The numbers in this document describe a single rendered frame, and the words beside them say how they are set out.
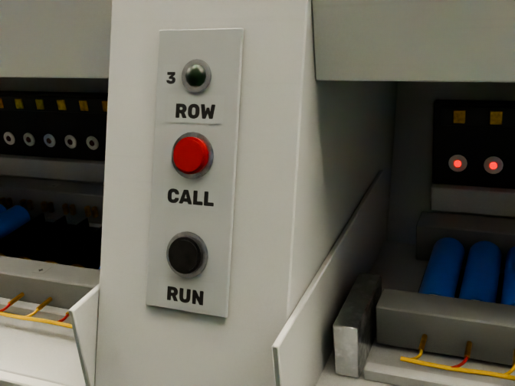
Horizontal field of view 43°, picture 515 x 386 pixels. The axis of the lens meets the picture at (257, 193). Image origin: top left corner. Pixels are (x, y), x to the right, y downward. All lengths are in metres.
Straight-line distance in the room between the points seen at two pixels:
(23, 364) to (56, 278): 0.05
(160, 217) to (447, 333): 0.15
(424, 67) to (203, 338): 0.15
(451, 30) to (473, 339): 0.14
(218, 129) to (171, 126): 0.02
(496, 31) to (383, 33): 0.04
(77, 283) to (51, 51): 0.13
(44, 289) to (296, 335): 0.17
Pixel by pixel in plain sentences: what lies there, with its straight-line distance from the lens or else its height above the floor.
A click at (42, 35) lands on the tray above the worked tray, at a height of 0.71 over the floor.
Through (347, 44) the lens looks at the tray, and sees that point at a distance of 0.28.
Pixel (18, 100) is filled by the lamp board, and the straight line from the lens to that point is 0.55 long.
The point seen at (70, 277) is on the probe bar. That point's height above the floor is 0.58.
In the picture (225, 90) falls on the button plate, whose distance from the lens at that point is 0.28.
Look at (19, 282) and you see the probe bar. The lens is 0.41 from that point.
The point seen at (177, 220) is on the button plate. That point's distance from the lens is 0.29.
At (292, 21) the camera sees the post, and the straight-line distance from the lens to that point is 0.27.
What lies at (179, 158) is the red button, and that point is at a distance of 0.28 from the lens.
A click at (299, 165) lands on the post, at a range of 0.27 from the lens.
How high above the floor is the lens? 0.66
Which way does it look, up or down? 3 degrees down
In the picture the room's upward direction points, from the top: 3 degrees clockwise
